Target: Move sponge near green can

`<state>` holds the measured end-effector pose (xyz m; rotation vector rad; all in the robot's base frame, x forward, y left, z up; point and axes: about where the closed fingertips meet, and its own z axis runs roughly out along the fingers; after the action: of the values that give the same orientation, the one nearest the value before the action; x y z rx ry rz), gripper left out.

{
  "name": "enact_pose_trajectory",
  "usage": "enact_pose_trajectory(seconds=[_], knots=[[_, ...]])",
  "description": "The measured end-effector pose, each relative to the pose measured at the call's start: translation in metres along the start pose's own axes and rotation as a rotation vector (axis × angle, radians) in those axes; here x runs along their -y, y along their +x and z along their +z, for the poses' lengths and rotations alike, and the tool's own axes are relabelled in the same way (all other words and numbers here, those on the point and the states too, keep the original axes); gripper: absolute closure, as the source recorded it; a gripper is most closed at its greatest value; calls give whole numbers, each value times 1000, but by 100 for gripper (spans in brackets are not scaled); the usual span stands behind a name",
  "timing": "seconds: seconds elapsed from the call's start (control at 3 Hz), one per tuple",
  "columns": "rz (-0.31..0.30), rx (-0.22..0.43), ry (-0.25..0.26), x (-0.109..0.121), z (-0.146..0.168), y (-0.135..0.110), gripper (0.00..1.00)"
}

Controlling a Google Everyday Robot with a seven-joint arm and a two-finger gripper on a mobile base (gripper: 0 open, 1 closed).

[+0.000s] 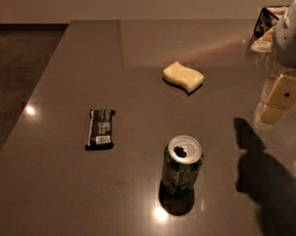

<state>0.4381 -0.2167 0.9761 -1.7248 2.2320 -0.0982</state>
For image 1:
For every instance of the green soda can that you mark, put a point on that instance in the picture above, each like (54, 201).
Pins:
(183, 158)

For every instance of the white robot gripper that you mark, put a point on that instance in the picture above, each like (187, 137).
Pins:
(290, 38)

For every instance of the yellow wavy sponge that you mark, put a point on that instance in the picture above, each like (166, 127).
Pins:
(183, 77)

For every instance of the black snack bar wrapper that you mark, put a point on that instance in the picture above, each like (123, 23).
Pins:
(100, 130)

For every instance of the black wire basket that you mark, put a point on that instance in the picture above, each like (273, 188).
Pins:
(268, 18)

